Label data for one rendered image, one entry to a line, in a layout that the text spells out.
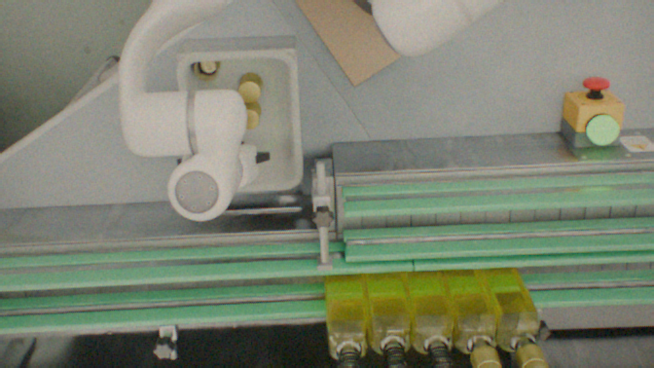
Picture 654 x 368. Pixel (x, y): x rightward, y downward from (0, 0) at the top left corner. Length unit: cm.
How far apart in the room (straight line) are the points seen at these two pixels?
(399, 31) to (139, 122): 31
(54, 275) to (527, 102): 78
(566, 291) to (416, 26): 55
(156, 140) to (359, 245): 38
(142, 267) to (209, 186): 32
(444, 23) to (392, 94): 39
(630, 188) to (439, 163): 27
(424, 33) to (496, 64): 40
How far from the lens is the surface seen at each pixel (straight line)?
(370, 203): 106
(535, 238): 115
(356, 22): 114
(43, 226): 128
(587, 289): 122
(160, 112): 86
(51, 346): 138
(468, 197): 108
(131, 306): 121
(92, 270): 117
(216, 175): 86
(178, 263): 115
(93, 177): 130
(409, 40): 83
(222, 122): 84
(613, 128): 120
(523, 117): 126
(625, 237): 118
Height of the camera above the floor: 188
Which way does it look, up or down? 64 degrees down
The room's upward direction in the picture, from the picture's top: 176 degrees clockwise
